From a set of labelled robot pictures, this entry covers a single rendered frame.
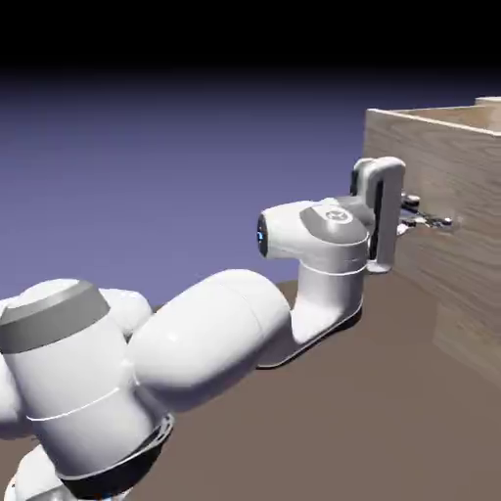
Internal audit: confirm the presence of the dark metal drawer handle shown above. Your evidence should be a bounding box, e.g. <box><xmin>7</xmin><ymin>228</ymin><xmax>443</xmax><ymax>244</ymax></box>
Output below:
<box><xmin>406</xmin><ymin>209</ymin><xmax>456</xmax><ymax>231</ymax></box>

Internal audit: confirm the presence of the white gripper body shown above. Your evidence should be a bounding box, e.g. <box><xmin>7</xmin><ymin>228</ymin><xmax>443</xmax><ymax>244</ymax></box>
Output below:
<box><xmin>366</xmin><ymin>156</ymin><xmax>407</xmax><ymax>274</ymax></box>

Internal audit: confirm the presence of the light wood cabinet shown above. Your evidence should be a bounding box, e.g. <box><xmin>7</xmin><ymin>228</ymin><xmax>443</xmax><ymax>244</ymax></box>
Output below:
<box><xmin>433</xmin><ymin>96</ymin><xmax>501</xmax><ymax>382</ymax></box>

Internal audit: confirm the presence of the light wood drawer front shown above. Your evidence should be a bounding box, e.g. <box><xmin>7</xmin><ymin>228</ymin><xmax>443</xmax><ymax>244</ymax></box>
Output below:
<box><xmin>362</xmin><ymin>108</ymin><xmax>501</xmax><ymax>338</ymax></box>

